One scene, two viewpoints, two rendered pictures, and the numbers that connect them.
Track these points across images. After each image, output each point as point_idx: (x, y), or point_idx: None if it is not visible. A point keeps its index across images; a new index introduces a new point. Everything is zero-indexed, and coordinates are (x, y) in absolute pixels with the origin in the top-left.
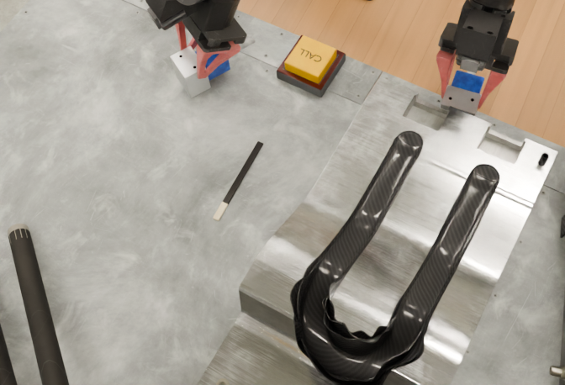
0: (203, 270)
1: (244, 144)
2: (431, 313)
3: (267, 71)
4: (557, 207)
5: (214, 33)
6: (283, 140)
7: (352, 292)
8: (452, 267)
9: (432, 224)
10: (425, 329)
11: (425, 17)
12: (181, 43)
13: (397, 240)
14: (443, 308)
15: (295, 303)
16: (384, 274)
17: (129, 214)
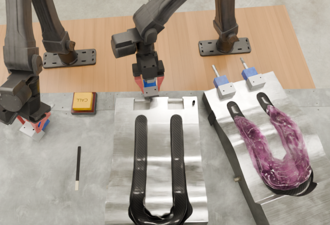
0: (82, 215)
1: (72, 150)
2: (186, 188)
3: (67, 114)
4: (204, 114)
5: (35, 113)
6: (88, 140)
7: (152, 198)
8: (182, 162)
9: (166, 149)
10: (188, 198)
11: (120, 62)
12: (21, 122)
13: (156, 163)
14: (189, 182)
15: (132, 217)
16: (160, 182)
17: (36, 209)
